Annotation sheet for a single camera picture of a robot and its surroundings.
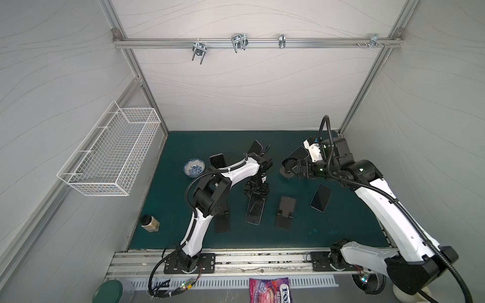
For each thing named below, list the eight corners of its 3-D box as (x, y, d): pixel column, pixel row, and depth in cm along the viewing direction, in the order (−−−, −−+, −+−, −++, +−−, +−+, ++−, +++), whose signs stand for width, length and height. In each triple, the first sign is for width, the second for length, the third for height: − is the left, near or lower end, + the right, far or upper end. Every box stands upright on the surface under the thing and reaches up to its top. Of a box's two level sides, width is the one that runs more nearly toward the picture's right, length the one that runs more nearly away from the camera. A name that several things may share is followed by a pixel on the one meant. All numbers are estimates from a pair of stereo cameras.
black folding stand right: (273, 226, 85) (276, 217, 76) (279, 205, 92) (282, 194, 83) (286, 231, 84) (291, 222, 75) (291, 209, 90) (297, 198, 81)
